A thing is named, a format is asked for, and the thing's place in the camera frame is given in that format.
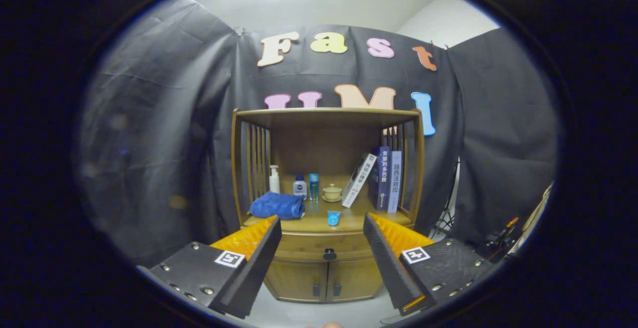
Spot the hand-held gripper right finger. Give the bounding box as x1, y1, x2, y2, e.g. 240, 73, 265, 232
363, 213, 494, 317

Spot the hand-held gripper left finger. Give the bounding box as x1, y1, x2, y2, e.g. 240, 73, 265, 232
137, 215, 283, 320

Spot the wooden drawer with black knob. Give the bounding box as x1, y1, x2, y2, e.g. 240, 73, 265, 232
273, 229, 372, 263

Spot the wooden cabinet door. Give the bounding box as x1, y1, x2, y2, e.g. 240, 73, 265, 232
264, 261, 329, 303
325, 261, 383, 303

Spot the wooden countertop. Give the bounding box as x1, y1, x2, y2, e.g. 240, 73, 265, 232
243, 196, 414, 234

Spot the wooden cabinet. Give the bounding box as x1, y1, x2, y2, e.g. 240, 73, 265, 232
231, 108, 426, 304

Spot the blue folded towel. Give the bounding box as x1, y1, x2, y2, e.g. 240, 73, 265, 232
249, 191, 306, 220

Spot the black tripod stand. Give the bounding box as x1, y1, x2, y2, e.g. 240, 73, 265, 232
431, 159, 462, 241

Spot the thin dark navy book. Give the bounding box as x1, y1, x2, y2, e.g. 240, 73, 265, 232
369, 161, 380, 208

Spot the pale lavender book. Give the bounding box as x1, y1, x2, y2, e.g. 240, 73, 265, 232
387, 151, 402, 214

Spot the dark blue book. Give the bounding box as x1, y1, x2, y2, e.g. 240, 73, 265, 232
377, 147, 391, 212

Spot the white leaning book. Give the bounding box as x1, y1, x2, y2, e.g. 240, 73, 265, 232
341, 153, 378, 208

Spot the beige lidded teacup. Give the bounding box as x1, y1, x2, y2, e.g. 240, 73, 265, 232
321, 183, 343, 203

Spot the black clamp with orange tip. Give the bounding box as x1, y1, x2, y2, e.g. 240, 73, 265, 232
486, 217, 520, 261

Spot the black backdrop cloth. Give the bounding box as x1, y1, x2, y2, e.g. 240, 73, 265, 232
77, 0, 559, 269

